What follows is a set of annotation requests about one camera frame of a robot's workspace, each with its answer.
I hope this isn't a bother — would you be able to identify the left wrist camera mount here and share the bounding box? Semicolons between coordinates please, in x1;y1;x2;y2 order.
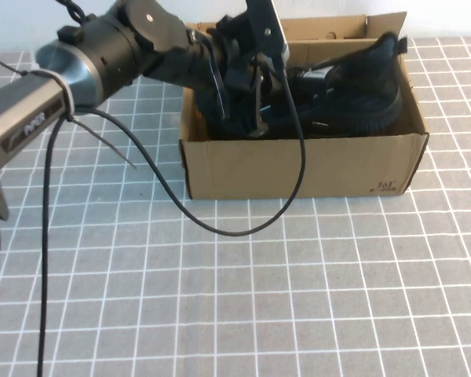
243;0;292;63

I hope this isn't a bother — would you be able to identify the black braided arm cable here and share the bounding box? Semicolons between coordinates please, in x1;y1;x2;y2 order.
56;0;99;27

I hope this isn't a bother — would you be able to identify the black left camera cable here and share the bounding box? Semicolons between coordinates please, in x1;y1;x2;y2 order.
37;58;307;377

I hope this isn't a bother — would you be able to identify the black mesh sneaker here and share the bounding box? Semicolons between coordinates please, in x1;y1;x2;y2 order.
194;88;311;139
286;32;408;139

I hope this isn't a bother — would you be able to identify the grey cable tie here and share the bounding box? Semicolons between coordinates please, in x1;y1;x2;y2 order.
0;53;37;78
54;74;139;170

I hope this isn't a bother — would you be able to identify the grey white checked tablecloth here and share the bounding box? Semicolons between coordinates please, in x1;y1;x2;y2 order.
0;37;471;377

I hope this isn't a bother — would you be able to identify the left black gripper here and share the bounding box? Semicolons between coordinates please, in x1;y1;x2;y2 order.
203;15;286;138

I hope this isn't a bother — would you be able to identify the brown cardboard shoe box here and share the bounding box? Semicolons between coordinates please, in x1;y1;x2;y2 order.
177;12;431;202

